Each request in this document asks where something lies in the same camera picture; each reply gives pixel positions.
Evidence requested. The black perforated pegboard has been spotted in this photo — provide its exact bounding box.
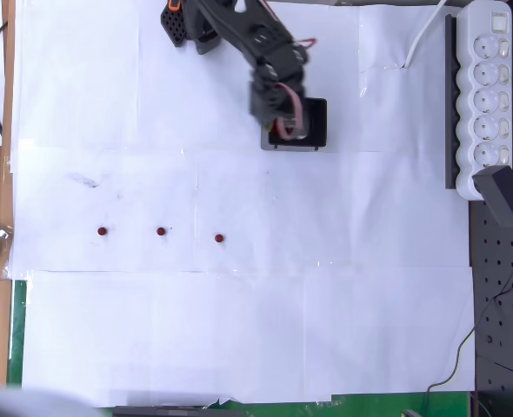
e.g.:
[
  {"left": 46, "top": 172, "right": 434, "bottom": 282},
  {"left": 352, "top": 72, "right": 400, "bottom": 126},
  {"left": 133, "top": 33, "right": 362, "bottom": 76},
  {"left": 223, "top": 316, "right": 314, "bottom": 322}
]
[{"left": 468, "top": 0, "right": 513, "bottom": 417}]

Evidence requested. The blurry grey object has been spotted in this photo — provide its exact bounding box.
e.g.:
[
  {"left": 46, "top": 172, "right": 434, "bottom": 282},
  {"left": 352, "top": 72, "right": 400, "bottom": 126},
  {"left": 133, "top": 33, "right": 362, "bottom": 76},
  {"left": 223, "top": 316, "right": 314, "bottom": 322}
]
[{"left": 0, "top": 374, "right": 103, "bottom": 417}]

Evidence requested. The white power strip cable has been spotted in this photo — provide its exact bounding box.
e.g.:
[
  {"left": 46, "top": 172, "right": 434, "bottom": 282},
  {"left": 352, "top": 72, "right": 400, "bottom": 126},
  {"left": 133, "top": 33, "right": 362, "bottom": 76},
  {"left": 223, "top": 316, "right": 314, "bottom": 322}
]
[{"left": 403, "top": 0, "right": 449, "bottom": 70}]

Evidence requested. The pink gripper servo cable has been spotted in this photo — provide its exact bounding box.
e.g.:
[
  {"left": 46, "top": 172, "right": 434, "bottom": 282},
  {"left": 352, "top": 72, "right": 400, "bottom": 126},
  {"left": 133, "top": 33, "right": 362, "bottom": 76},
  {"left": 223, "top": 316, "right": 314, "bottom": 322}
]
[{"left": 277, "top": 83, "right": 304, "bottom": 139}]

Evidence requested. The black power adapter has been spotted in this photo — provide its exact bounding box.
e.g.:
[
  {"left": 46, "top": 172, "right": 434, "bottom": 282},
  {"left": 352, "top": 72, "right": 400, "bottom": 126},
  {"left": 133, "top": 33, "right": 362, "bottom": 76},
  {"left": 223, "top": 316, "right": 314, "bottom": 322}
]
[{"left": 472, "top": 164, "right": 513, "bottom": 240}]

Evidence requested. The thin black adapter cable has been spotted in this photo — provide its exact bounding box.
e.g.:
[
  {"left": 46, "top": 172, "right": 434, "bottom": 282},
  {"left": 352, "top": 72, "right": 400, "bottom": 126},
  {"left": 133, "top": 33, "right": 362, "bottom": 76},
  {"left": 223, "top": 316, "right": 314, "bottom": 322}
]
[{"left": 424, "top": 234, "right": 513, "bottom": 409}]

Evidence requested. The white power strip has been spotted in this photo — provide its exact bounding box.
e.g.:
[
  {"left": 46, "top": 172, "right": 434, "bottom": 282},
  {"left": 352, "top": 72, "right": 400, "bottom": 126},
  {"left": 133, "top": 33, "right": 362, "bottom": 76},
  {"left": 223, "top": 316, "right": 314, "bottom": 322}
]
[{"left": 455, "top": 0, "right": 513, "bottom": 202}]

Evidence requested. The green cutting mat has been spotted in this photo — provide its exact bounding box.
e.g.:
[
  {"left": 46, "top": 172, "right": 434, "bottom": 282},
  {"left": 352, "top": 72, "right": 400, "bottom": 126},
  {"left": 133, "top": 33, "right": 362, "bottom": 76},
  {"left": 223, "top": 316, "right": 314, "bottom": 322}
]
[{"left": 6, "top": 279, "right": 476, "bottom": 417}]

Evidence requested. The black flat device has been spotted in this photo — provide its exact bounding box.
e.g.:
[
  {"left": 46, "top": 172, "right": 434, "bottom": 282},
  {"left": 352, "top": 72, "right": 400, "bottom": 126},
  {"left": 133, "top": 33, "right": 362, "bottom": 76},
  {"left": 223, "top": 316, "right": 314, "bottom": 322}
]
[{"left": 111, "top": 404, "right": 243, "bottom": 417}]

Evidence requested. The white paper table cover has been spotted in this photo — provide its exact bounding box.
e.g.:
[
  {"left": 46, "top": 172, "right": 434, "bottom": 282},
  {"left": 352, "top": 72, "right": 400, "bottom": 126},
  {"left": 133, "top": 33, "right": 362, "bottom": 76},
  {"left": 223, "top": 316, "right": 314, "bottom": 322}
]
[{"left": 7, "top": 0, "right": 477, "bottom": 409}]

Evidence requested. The black open box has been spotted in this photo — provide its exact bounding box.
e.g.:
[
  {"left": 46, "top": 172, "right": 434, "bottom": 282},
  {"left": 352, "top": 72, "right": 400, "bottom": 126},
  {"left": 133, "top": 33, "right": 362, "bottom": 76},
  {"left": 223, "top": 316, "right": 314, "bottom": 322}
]
[{"left": 260, "top": 97, "right": 329, "bottom": 152}]

